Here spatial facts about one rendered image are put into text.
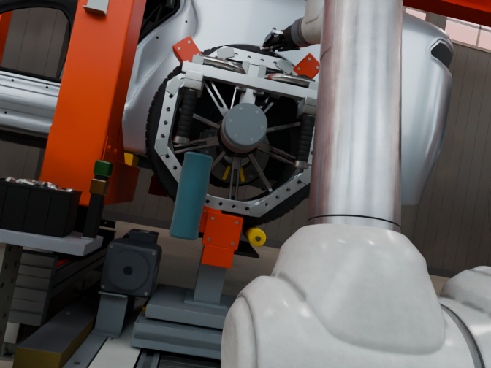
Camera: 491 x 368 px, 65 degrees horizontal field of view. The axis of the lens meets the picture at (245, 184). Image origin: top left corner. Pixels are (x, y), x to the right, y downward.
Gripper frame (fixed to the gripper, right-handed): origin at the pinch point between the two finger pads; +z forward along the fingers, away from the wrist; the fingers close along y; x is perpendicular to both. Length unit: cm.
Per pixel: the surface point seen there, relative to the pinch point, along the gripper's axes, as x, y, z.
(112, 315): -107, -24, 12
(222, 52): -11.3, -17.8, -4.9
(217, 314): -97, 5, -9
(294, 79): -18.9, -4.8, -31.5
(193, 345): -107, -2, -10
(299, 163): -43, 0, -38
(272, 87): -23.3, -9.8, -29.3
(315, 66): -5.9, 10.7, -17.9
